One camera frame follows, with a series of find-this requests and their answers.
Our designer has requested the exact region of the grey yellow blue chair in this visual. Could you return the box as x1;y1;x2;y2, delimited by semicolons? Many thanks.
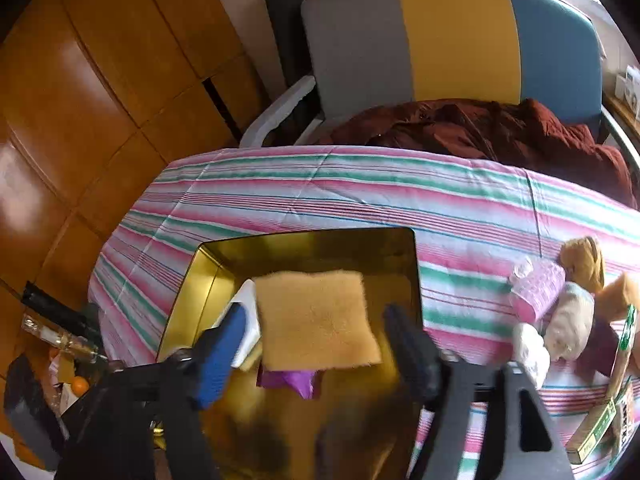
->
240;0;640;171

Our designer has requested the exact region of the wooden desk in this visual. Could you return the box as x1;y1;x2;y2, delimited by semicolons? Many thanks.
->
602;90;640;136

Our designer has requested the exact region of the bright purple packet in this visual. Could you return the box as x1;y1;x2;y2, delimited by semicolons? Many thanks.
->
257;365;326;401

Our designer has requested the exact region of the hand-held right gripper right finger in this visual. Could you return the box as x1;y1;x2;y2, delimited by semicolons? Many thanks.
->
382;302;576;480

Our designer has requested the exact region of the pink perforated plastic cup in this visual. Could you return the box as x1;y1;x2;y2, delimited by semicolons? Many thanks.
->
507;255;568;323

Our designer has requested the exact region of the brown patterned box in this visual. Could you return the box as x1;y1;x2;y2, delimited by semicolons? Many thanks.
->
616;385;640;456

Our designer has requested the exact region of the yellow fluffy cloth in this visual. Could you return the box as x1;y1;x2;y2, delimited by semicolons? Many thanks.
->
250;270;383;372

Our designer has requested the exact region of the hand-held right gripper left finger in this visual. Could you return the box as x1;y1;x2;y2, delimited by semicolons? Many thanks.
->
55;302;251;480

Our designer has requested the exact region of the wooden wardrobe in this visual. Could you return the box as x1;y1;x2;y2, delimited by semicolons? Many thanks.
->
0;0;271;311

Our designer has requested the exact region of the black grey case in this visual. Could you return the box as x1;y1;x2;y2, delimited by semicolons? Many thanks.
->
4;355;66;471

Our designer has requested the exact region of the beige sock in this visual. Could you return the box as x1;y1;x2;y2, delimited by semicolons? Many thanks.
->
544;282;596;361

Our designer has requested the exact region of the clear glass bottle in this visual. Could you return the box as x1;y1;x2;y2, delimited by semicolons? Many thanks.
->
21;314;108;363

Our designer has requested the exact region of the yellow sponge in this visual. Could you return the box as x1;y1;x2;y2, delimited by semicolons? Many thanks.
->
595;272;640;323

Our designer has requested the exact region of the yellow plush towel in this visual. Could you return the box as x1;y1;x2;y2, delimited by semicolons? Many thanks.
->
559;236;606;293

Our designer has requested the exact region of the dark red blanket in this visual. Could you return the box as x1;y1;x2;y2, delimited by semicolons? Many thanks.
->
320;97;638;208

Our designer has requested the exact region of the white sock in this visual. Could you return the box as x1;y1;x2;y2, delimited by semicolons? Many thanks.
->
512;322;551;388

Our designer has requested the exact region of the dark purple packet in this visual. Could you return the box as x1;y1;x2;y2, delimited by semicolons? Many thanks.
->
575;320;623;378

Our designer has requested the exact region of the cardboard bin with items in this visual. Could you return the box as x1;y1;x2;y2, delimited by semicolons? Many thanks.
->
155;227;426;480

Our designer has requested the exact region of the striped bed sheet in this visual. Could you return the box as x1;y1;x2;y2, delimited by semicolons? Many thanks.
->
87;145;640;480

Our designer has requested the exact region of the green white long box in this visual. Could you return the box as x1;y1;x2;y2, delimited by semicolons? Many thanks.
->
567;305;638;466

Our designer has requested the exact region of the white flat packet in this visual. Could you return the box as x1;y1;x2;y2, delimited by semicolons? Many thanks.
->
212;280;263;368

